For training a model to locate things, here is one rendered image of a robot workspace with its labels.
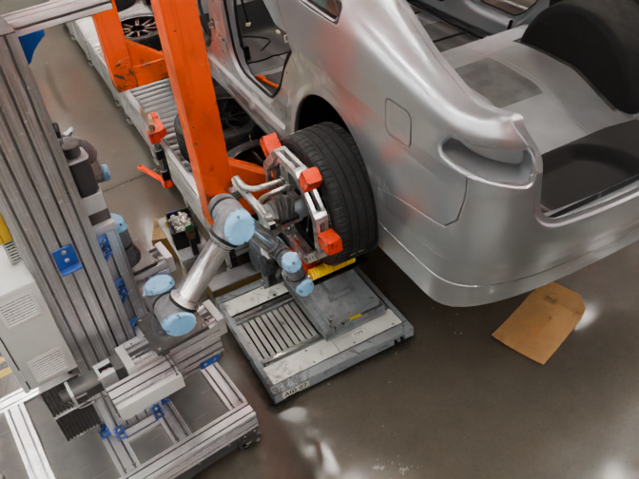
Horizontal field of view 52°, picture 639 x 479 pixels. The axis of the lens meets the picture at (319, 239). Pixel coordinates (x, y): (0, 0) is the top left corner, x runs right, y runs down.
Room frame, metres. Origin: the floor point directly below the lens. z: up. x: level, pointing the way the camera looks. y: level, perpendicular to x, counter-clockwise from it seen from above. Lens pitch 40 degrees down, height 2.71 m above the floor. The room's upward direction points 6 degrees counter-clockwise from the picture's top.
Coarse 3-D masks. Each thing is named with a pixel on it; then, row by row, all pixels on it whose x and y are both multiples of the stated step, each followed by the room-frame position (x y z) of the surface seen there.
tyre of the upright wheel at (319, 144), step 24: (288, 144) 2.59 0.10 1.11; (312, 144) 2.46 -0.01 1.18; (336, 144) 2.47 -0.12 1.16; (336, 168) 2.34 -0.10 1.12; (360, 168) 2.36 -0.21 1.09; (336, 192) 2.26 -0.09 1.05; (360, 192) 2.29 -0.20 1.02; (336, 216) 2.22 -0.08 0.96; (360, 216) 2.24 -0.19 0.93; (360, 240) 2.23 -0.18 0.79; (336, 264) 2.26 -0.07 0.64
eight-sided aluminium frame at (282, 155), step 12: (276, 156) 2.52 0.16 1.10; (288, 156) 2.50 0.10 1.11; (264, 168) 2.67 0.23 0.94; (276, 168) 2.68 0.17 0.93; (288, 168) 2.41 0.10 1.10; (300, 168) 2.37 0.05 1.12; (300, 192) 2.31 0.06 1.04; (312, 192) 2.31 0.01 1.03; (312, 204) 2.25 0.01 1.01; (312, 216) 2.22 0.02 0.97; (324, 216) 2.22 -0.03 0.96; (324, 228) 2.23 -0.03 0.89; (288, 240) 2.51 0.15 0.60; (300, 240) 2.48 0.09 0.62; (300, 252) 2.40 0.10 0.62; (312, 252) 2.39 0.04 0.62
